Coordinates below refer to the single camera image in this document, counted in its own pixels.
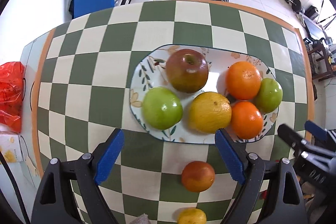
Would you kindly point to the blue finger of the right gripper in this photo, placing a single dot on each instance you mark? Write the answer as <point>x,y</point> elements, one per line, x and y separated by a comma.
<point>318,132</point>
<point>290,137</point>

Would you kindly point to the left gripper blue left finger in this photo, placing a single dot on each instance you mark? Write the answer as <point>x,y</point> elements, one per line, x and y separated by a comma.
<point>55,202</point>

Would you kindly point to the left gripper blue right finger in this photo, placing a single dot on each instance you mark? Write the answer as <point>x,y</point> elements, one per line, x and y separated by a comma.
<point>284,199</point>

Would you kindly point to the reddish brown orange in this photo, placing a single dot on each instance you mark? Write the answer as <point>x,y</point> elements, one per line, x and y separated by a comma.
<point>197,176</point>

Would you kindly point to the red cherry tomato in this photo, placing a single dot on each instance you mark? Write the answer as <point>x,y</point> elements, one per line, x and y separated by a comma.
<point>263,195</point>

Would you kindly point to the green apple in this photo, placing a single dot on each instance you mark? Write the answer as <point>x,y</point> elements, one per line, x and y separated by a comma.
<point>269,96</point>
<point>161,108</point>

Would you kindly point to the large yellow citrus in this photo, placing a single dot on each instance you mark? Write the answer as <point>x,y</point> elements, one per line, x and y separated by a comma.
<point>208,112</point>

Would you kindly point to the small yellow orange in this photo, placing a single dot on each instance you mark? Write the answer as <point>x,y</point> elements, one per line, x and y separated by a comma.
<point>192,216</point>

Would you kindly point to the large bright orange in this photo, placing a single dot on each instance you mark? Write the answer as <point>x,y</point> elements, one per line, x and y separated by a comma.
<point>243,80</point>

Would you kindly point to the dark red apple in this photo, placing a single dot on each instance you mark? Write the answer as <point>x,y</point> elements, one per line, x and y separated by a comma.
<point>187,71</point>

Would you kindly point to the dark wooden chair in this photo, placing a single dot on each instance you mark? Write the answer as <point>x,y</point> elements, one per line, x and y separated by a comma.
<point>321,60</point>

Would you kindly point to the snack chips box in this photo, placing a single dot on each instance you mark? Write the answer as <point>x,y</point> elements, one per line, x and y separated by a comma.
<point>10,147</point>

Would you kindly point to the black treadmill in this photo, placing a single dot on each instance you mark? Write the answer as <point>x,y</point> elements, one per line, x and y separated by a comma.
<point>314,31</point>

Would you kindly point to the red plastic bag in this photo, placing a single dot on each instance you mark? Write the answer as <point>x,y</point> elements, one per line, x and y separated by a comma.
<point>11,88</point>

